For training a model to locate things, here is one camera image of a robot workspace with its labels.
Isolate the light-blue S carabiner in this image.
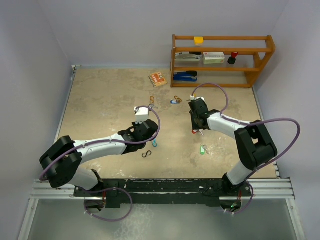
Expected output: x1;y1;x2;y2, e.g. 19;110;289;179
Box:
152;139;158;147

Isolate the silver key with red tag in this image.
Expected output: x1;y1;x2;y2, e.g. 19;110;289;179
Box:
191;129;204;137

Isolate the silver key with black tag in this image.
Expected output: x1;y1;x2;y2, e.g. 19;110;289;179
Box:
149;103;158;109

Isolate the silver key with dark-blue tag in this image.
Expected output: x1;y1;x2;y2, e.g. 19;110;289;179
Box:
170;99;180;104

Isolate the silver key with green tag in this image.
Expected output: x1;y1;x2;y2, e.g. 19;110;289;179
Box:
200;144;209;155

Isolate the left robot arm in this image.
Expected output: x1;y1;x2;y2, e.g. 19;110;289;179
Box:
39;119;160;196

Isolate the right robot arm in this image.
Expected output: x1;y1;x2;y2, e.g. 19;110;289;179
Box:
188;97;278;196

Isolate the black S carabiner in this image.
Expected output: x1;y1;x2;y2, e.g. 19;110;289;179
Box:
141;150;152;158

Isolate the blue black stapler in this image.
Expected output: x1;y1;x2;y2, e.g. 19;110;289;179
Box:
173;70;198;82

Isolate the orange spiral notebook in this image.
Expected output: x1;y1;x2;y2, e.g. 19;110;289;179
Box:
148;72;168;88

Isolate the wooden shelf rack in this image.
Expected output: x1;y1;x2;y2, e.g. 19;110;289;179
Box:
170;35;276;88

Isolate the white red box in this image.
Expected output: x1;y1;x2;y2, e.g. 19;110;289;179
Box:
202;52;225;64

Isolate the white stapler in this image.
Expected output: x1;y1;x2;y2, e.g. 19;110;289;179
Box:
174;51;202;62

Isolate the red black stamp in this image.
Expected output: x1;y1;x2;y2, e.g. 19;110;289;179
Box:
227;52;239;65

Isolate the yellow box on shelf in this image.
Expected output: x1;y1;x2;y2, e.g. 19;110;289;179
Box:
193;36;204;47

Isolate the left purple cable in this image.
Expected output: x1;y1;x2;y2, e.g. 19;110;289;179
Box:
39;105;161;222

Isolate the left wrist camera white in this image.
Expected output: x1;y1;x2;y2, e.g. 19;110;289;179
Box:
134;106;149;125

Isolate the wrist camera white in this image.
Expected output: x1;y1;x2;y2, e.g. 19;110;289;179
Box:
187;94;201;102
134;106;149;125

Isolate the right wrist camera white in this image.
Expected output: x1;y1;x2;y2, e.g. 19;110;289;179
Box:
187;94;201;102

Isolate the black base frame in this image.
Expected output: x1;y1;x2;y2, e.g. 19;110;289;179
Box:
70;171;253;211

